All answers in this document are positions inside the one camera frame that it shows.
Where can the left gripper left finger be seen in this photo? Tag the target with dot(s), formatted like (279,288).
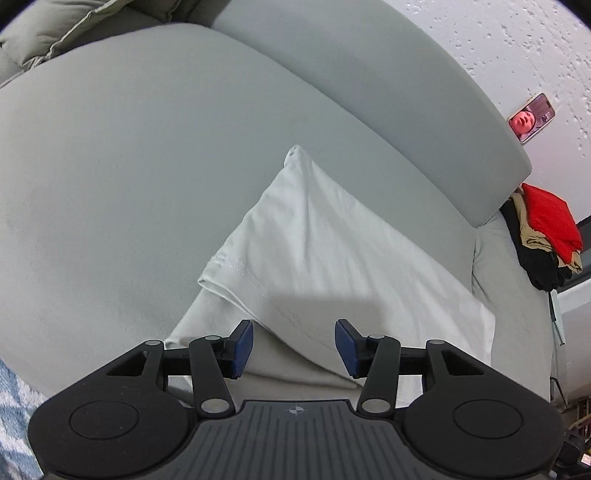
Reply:
(237,349)

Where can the patterned blue white rug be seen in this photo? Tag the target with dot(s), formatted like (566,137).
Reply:
(18,402)

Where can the grey throw pillow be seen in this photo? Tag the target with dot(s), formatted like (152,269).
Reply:
(45,29)

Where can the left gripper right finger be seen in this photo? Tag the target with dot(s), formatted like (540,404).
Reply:
(352,348)

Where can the tan folded garment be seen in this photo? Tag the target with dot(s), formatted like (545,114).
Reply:
(537,240)

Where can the red folded garment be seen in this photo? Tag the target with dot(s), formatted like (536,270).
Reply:
(550,215)

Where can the white t-shirt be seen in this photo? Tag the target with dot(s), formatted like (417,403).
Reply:
(307,255)

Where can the grey sofa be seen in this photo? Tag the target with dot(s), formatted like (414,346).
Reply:
(128,158)

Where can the black folded garment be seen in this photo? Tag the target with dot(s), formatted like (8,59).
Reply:
(542,267)

